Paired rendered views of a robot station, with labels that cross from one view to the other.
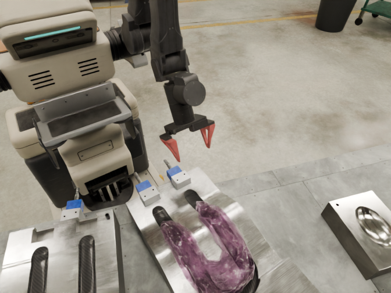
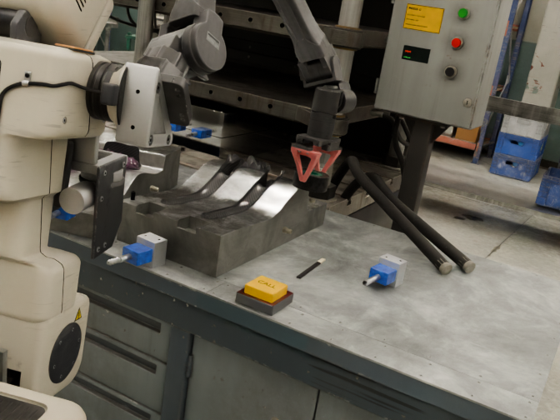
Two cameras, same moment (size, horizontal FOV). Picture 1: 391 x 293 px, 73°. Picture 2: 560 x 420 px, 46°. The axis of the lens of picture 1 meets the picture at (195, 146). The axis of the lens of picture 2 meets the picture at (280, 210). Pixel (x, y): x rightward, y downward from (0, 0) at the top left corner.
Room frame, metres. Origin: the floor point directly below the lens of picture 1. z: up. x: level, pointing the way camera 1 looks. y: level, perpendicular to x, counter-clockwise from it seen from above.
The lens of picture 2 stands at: (1.15, 1.37, 1.34)
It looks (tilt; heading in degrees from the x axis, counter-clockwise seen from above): 17 degrees down; 222
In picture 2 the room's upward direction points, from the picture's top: 9 degrees clockwise
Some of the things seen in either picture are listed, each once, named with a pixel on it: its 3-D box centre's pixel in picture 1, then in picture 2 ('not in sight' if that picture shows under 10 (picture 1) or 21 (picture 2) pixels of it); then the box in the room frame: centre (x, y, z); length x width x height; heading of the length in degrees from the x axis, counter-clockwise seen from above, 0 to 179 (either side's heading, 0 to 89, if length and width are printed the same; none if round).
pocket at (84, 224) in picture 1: (88, 225); (151, 215); (0.35, 0.29, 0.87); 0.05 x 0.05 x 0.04; 16
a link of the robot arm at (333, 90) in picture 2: not in sight; (327, 101); (0.01, 0.43, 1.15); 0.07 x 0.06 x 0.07; 13
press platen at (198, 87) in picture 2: not in sight; (236, 97); (-0.58, -0.51, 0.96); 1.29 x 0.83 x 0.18; 106
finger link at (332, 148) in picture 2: not in sight; (320, 158); (0.00, 0.43, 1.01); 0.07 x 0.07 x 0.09; 14
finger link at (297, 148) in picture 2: not in sight; (309, 160); (0.05, 0.44, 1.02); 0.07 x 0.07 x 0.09; 14
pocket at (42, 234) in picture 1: (46, 235); (192, 230); (0.32, 0.39, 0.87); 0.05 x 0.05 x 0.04; 16
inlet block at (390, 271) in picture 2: not in sight; (380, 275); (0.03, 0.67, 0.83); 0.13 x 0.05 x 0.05; 8
